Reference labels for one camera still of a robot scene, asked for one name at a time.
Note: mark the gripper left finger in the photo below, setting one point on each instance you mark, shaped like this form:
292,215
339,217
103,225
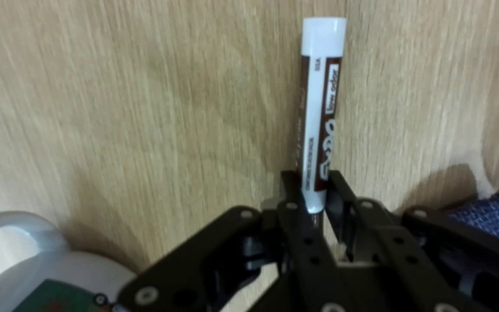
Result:
215,260

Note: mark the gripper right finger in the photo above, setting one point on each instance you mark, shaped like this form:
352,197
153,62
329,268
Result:
405,255

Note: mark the brown and white marker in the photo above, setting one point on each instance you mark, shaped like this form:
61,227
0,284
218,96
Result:
320,112

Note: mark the white mug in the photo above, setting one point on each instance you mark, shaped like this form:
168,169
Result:
37,273

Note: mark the blue patterned cloth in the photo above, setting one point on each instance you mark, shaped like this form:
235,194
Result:
492,214

